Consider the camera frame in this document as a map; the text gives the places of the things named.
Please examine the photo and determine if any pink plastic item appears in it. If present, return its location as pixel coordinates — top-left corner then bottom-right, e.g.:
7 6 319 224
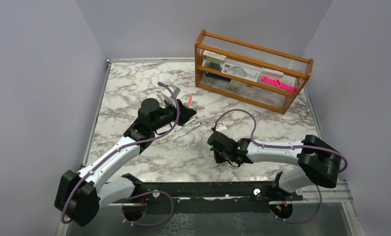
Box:
261 76 297 92

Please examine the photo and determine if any blue box lower shelf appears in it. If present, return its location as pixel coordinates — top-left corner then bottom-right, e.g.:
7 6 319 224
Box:
205 72 231 83

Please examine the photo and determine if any orange highlighter pen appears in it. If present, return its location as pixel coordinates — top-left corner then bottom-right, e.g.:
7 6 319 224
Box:
188 93 193 108

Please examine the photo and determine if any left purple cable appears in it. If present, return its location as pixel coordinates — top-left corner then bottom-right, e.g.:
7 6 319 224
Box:
60 82 181 227

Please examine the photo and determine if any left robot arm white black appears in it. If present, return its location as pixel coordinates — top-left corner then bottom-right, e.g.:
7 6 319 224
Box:
54 98 197 227

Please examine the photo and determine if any wooden orange shelf rack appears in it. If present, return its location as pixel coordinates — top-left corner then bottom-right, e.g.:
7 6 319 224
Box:
194 29 314 114

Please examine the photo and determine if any white board marker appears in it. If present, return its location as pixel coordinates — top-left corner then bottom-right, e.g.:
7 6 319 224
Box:
178 122 202 138
174 117 197 132

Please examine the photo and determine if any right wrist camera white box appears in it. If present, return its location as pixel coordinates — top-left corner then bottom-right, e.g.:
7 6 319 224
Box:
215 123 227 132

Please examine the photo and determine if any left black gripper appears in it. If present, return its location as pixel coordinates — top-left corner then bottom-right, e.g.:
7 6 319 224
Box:
151 97 196 132

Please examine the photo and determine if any white pink flat box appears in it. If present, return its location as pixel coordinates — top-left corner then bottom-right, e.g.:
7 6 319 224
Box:
262 68 284 79

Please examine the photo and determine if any white box top shelf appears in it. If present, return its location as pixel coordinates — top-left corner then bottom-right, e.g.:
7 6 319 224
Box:
202 50 226 64

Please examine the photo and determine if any small cream box lower shelf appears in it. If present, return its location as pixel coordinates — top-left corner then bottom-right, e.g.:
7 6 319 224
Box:
229 80 242 91

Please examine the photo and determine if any white printed flat package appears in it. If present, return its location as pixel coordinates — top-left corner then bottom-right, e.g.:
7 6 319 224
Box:
220 61 260 82

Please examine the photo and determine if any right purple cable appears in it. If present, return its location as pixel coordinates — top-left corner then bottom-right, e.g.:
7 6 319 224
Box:
213 109 348 225

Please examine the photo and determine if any aluminium frame rail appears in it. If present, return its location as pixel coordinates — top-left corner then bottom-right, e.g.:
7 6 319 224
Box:
64 182 354 207

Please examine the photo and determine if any purple cable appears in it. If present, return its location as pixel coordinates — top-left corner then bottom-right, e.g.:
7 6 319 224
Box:
60 82 181 227
213 109 348 225

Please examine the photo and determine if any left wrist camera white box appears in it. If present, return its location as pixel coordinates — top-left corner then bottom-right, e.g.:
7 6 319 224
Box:
162 84 181 104

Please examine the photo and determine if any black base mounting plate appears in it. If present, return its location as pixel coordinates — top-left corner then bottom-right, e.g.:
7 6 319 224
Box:
117 181 303 214

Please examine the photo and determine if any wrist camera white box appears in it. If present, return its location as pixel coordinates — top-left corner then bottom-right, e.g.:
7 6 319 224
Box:
162 84 181 104
215 123 227 132

